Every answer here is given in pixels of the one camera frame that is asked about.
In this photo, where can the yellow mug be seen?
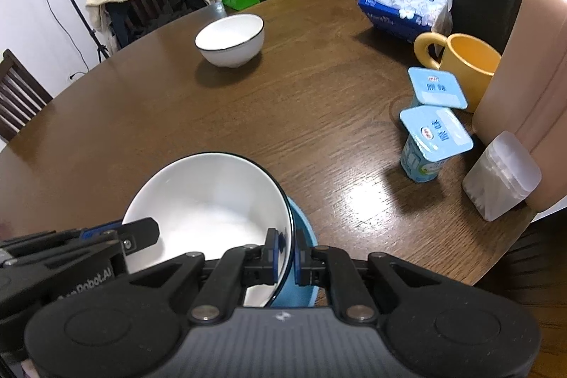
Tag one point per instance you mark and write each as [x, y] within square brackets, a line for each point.
[465, 68]

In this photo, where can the wooden chair with cushion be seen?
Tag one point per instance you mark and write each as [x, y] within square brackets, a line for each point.
[150, 4]

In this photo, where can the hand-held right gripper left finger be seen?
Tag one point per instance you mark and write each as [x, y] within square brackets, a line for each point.
[277, 254]

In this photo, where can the dark wooden chair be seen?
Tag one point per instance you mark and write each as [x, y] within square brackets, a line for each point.
[20, 90]

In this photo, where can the pink plastic container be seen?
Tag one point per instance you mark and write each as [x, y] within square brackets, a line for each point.
[527, 94]

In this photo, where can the dark blue jacket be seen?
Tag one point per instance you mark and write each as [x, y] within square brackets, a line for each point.
[116, 21]

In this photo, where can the translucent cotton swab box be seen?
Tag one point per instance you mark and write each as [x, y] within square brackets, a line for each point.
[500, 178]

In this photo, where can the white bowl black rim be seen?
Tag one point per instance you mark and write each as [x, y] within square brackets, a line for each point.
[203, 201]
[230, 43]

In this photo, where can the wall outlet with plug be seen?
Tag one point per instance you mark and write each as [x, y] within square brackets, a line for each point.
[73, 76]

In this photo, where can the blue yogurt cup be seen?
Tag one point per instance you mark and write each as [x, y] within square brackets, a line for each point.
[432, 143]
[436, 88]

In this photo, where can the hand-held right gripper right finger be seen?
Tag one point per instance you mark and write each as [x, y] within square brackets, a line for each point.
[301, 256]

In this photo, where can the blue bowl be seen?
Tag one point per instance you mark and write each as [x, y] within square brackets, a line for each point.
[305, 223]

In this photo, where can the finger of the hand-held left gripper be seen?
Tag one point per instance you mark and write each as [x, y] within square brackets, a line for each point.
[99, 232]
[139, 234]

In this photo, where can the black cloth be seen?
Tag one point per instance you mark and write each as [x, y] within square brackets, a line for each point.
[164, 18]

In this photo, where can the blue tissue pack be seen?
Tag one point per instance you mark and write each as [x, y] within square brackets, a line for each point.
[405, 6]

